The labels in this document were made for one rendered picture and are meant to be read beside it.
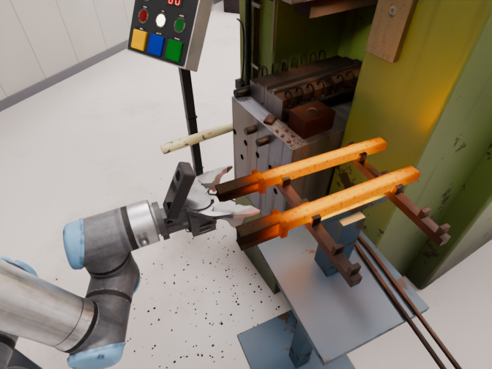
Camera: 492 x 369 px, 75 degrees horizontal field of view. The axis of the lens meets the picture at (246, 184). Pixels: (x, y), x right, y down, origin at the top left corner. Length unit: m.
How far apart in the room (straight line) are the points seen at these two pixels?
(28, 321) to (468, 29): 0.93
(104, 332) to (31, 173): 2.12
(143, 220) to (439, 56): 0.71
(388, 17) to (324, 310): 0.70
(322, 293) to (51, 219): 1.80
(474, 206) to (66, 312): 1.35
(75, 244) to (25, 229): 1.67
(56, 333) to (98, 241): 0.15
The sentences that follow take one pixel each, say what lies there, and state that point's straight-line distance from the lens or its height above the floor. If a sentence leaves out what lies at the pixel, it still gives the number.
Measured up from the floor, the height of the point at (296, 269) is 0.77.
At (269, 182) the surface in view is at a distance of 0.71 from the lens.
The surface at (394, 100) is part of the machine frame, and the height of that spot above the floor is 1.09.
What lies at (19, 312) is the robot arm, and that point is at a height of 1.06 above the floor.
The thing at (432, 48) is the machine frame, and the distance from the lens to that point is 0.87.
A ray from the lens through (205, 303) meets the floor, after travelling 1.70.
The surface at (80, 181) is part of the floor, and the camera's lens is 2.47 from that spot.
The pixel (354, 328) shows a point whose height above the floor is 0.77.
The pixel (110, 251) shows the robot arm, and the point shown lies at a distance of 0.66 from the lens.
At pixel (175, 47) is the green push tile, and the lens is 1.40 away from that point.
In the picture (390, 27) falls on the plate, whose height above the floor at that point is 1.26.
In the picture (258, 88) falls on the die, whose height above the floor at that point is 0.97.
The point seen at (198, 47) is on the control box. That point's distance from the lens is 1.41.
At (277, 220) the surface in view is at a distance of 0.61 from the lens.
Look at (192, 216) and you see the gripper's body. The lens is 0.67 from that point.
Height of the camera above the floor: 1.52
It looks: 44 degrees down
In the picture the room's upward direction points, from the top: straight up
